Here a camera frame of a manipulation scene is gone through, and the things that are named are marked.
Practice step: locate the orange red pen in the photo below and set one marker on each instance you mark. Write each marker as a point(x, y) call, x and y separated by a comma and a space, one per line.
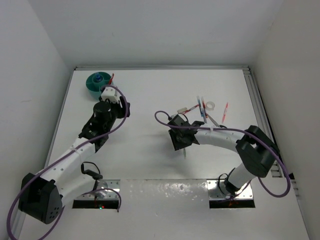
point(203, 103)

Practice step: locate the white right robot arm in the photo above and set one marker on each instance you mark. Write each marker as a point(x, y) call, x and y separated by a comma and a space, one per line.
point(256, 151)

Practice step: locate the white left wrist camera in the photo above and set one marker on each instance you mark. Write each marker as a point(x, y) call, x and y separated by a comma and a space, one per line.
point(110, 94)

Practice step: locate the teal round divided container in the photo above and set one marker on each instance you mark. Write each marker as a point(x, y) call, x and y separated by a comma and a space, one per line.
point(94, 88)

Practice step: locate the metal base plate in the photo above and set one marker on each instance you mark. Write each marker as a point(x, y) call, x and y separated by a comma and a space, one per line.
point(107, 187)
point(217, 191)

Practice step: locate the red pen with clear cap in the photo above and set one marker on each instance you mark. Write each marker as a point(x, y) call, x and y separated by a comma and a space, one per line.
point(190, 109)

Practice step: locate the blue pen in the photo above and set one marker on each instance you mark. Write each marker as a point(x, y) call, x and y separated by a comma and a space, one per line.
point(199, 105)

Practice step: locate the large black handled scissors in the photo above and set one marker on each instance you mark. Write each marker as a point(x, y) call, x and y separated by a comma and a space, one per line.
point(214, 122)

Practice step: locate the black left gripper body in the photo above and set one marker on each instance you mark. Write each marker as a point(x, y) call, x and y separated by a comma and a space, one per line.
point(116, 112)

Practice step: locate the white eraser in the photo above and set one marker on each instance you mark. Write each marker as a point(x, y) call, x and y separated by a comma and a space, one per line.
point(182, 110)

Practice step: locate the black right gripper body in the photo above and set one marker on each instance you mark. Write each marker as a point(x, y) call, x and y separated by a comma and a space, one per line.
point(178, 142)

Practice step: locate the red gel pen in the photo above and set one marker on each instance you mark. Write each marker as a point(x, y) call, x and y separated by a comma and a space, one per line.
point(111, 79)

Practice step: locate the clear tape roll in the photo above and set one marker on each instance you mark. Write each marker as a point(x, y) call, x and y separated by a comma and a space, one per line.
point(210, 106)

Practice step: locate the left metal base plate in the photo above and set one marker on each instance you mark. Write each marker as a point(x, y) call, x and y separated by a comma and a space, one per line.
point(107, 187)

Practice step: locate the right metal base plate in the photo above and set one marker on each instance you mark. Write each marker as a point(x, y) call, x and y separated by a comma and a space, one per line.
point(217, 191)

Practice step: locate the pink highlighter pen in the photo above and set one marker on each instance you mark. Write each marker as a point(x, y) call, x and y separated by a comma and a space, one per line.
point(225, 113)

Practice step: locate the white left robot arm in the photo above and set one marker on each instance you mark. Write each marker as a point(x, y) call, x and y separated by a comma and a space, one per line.
point(44, 195)

